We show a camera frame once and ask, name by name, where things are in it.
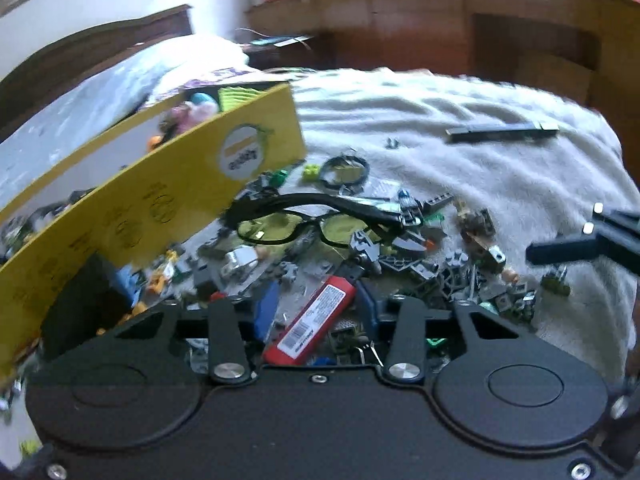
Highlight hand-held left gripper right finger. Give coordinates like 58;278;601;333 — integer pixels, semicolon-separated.
356;279;523;386

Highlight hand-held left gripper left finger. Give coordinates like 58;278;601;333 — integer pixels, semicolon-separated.
114;281;280;386

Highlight light blue pillow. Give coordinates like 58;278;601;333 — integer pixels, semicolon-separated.
0;35;251;211

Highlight black rectangular box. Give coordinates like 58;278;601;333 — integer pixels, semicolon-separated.
40;255;136;356

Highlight black glasses with yellow lenses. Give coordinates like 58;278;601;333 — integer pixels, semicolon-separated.
222;192;407;252

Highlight pile of small toy bricks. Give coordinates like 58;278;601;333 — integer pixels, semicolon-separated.
0;152;571;368

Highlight red cylinder with barcode label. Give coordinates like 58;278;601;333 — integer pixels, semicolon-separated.
262;276;359;367

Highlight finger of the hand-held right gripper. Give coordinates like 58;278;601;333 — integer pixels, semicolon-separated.
526;235;640;277
582;203;640;253

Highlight pink plush toy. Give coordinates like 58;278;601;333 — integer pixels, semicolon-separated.
159;92;221;137

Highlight dark wooden headboard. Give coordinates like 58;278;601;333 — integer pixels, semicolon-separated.
0;4;193;128

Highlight black ring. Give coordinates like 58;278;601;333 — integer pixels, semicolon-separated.
320;155;370;192

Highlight green plastic basket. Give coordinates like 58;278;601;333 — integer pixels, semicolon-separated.
217;85;273;112

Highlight yellow cardboard box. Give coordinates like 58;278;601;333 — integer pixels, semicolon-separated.
0;80;307;378

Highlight black flat strip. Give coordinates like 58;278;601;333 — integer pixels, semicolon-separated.
445;122;560;145

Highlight brown wooden cabinet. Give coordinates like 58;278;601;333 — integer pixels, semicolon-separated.
245;0;640;111

